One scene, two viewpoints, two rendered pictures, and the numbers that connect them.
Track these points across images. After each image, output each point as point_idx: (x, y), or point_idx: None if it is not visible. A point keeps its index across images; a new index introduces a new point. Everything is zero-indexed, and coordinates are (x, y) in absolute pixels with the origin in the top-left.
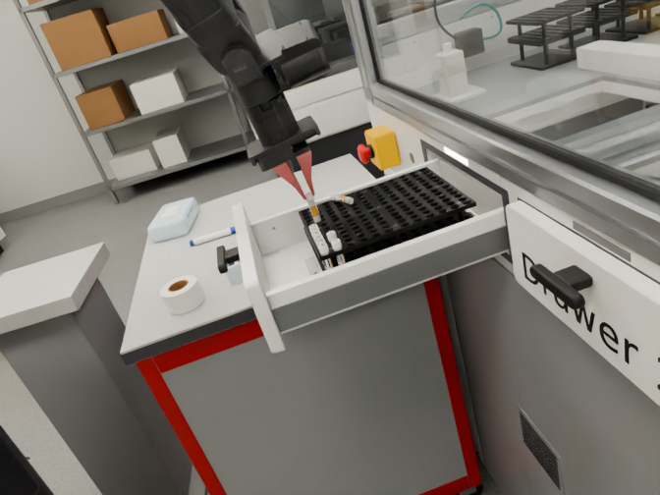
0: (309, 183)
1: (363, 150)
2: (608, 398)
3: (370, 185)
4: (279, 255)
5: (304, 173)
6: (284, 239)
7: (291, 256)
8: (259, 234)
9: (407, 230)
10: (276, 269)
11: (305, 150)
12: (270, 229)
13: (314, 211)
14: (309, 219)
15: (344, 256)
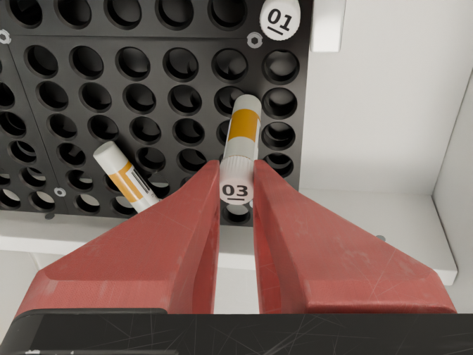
0: (198, 182)
1: None
2: None
3: (54, 237)
4: (390, 159)
5: (191, 210)
6: (356, 206)
7: (362, 130)
8: (429, 239)
9: None
10: (428, 89)
11: (41, 325)
12: (391, 239)
13: (243, 120)
14: (272, 147)
15: None
